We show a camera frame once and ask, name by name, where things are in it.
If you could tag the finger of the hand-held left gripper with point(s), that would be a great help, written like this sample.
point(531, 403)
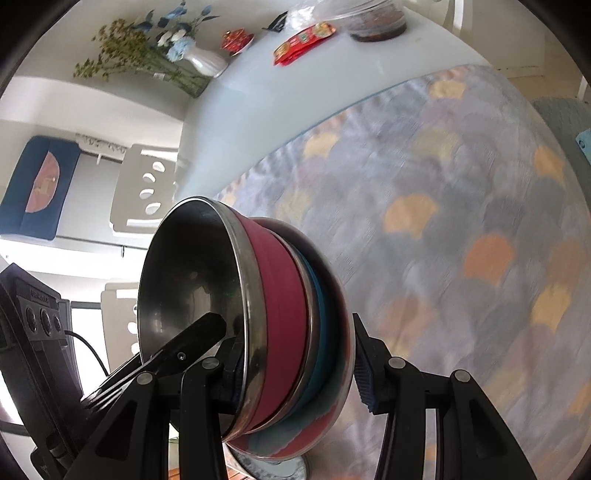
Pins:
point(194, 341)
point(117, 376)

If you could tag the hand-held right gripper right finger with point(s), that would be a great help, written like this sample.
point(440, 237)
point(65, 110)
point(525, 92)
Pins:
point(362, 374)

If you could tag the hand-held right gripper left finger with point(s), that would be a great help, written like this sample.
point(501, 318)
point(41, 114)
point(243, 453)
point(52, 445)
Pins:
point(226, 369)

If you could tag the large steel bowl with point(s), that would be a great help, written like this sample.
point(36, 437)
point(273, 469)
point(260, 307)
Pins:
point(345, 323)

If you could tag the blue steel bowl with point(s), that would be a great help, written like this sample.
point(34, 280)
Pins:
point(322, 332)

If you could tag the red steel bowl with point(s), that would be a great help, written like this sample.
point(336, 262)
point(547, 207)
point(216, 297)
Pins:
point(277, 323)

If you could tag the floral blue-green plate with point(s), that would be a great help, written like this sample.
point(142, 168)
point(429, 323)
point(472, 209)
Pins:
point(281, 470)

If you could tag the white cutout-back chair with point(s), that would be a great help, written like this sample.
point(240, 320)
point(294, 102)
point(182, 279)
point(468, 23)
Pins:
point(134, 184)
point(115, 304)
point(455, 14)

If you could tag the pastel leaf-print tablecloth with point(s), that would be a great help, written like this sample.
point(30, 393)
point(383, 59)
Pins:
point(438, 254)

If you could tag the white ceramic vase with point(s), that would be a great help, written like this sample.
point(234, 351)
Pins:
point(207, 62)

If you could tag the bouquet of flowers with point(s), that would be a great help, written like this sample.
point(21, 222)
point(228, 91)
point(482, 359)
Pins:
point(138, 50)

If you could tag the red snack packet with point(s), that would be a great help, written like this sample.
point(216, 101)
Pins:
point(288, 59)
point(304, 39)

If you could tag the small red dish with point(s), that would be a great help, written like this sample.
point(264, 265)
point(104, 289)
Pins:
point(238, 40)

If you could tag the small black object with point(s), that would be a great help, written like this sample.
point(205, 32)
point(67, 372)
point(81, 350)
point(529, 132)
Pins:
point(277, 21)

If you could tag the plastic-covered dark dish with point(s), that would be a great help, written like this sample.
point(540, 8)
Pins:
point(374, 18)

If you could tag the blue framed wall picture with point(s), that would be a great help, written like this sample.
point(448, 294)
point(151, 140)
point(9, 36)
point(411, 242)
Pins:
point(39, 187)

